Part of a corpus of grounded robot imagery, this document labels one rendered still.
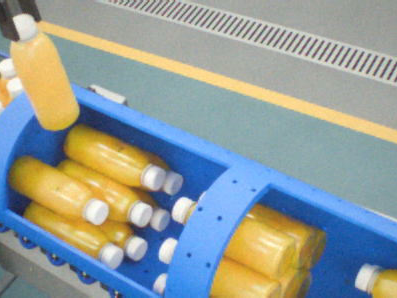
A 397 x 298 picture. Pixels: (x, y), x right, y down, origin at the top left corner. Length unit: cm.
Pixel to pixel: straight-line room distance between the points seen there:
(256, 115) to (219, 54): 40
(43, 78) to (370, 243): 56
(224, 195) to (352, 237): 26
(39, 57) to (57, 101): 9
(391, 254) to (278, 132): 164
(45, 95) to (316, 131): 178
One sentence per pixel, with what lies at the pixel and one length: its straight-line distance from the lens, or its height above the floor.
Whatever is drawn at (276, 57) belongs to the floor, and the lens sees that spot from 307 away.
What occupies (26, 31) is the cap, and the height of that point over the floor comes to 143.
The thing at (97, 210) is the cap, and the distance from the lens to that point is 120.
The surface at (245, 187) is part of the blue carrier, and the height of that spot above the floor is 123.
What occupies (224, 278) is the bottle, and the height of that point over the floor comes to 113.
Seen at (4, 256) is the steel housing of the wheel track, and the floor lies 87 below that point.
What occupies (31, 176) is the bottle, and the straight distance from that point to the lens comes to 127.
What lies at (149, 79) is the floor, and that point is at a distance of 306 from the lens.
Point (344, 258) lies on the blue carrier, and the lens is 122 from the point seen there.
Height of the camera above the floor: 205
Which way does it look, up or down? 48 degrees down
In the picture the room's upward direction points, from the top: 11 degrees counter-clockwise
